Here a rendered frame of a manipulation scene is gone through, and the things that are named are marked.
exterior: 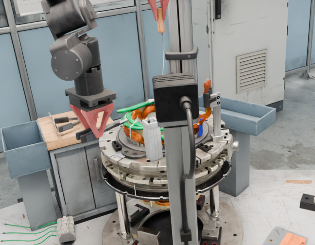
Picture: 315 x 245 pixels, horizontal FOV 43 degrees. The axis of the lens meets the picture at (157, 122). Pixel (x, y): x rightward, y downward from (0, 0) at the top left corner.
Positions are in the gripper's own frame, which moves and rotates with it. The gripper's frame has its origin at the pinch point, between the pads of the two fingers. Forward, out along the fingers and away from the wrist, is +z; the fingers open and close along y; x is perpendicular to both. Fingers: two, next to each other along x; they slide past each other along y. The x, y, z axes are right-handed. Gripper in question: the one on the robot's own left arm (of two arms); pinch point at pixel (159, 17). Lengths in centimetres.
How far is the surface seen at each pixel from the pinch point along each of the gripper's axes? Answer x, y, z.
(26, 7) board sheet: 199, -60, 13
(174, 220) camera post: -65, -12, 12
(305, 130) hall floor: 172, 143, 135
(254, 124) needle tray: -9.7, 21.3, 29.8
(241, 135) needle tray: -1.5, 20.9, 36.9
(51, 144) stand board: -2.9, -33.0, 28.7
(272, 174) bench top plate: 6, 34, 57
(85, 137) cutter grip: -26.3, -22.4, 17.9
